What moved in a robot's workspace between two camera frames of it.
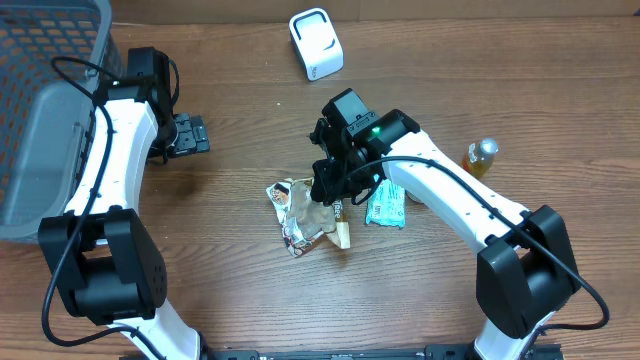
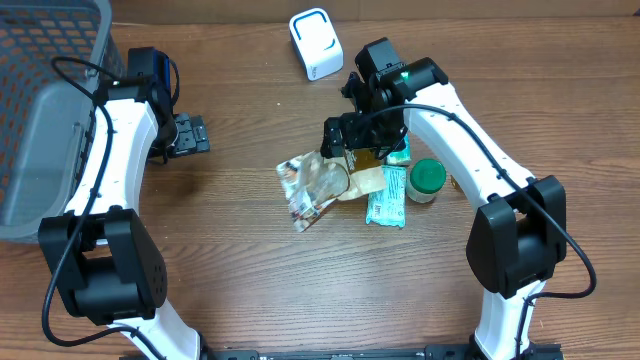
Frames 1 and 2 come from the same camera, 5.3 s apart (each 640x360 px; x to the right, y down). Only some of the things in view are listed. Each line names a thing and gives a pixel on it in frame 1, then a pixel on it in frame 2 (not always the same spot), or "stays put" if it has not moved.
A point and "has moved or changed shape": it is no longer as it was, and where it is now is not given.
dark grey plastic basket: (53, 55) stays put
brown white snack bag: (303, 220) has moved or changed shape
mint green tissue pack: (386, 205) stays put
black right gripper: (333, 188) to (354, 129)
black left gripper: (191, 135) stays put
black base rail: (439, 352) stays put
